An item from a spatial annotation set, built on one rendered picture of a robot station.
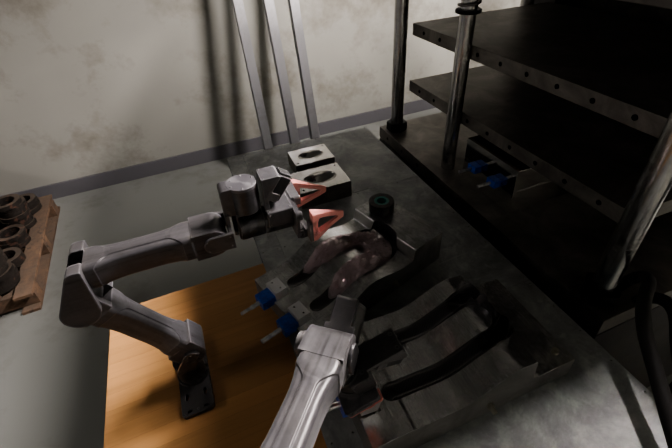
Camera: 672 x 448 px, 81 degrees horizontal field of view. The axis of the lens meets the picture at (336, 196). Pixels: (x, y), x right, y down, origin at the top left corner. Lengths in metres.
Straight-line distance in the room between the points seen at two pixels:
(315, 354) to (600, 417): 0.71
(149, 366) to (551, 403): 0.95
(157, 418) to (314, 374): 0.59
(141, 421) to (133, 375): 0.13
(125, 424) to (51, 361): 1.41
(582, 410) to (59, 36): 3.23
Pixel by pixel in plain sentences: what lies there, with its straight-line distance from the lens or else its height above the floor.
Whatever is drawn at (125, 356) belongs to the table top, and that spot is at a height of 0.80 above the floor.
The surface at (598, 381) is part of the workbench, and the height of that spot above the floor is 0.80.
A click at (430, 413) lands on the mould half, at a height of 0.89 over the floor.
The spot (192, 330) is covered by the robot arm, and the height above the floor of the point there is 0.95.
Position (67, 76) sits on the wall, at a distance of 3.34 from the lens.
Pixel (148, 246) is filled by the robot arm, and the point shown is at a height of 1.23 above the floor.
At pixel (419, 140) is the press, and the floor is 0.79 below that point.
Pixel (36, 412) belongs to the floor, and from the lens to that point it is 2.34.
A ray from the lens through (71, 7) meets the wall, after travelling 3.23.
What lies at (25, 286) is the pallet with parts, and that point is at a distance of 2.77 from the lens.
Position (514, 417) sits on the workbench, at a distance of 1.04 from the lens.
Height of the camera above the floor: 1.70
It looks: 36 degrees down
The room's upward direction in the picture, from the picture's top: 4 degrees counter-clockwise
